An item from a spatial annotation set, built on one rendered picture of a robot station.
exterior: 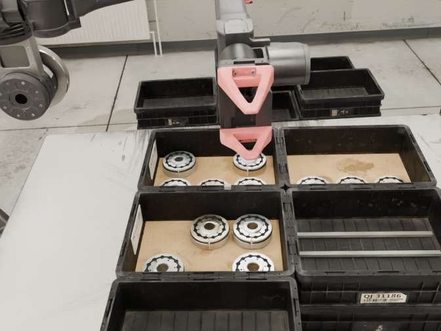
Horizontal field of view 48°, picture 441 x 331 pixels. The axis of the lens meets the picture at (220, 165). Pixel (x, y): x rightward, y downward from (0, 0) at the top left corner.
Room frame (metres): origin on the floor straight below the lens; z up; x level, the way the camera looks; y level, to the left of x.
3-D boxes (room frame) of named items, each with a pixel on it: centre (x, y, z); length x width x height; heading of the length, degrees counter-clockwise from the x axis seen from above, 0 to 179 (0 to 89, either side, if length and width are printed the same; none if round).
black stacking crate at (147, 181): (1.17, 0.02, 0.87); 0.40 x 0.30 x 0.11; 86
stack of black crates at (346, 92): (2.20, -0.60, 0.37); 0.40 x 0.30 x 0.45; 90
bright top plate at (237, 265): (0.80, -0.07, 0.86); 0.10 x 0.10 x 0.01
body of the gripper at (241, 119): (0.59, -0.04, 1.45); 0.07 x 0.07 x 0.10; 1
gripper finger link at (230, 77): (0.52, -0.04, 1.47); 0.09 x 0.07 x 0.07; 1
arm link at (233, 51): (0.65, -0.04, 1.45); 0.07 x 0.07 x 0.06; 1
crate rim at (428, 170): (1.15, -0.38, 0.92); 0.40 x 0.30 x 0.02; 86
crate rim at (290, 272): (0.87, 0.04, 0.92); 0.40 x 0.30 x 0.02; 86
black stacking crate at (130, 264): (0.87, 0.04, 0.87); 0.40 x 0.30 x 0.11; 86
